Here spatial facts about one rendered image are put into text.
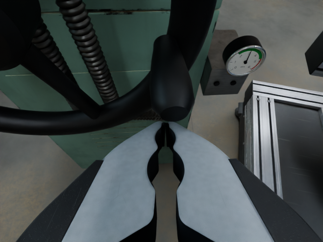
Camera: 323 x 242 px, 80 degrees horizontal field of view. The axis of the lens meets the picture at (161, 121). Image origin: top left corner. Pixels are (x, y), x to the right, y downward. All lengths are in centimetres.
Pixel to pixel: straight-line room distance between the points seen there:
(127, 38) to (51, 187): 78
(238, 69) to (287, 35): 147
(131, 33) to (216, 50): 17
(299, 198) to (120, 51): 71
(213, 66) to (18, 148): 99
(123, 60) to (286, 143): 69
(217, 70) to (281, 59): 121
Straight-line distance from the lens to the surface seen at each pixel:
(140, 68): 41
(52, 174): 102
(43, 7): 37
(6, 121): 26
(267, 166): 78
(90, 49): 23
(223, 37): 47
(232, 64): 35
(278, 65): 153
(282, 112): 97
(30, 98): 54
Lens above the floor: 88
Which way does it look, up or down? 59 degrees down
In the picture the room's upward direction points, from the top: 3 degrees clockwise
